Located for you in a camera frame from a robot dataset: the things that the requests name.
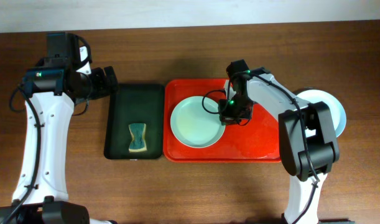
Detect green plate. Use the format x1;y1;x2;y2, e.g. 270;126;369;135
170;96;225;149

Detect yellow green sponge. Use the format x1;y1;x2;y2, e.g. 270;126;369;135
129;123;147;153

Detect light blue plate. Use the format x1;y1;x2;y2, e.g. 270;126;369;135
297;89;346;137

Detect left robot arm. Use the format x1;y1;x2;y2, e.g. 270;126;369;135
0;32;118;223

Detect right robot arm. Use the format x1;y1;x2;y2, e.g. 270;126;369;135
218;60;340;223

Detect black plastic tray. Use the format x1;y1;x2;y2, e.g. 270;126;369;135
104;83;165;160

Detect red plastic tray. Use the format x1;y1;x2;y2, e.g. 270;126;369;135
163;78;280;163

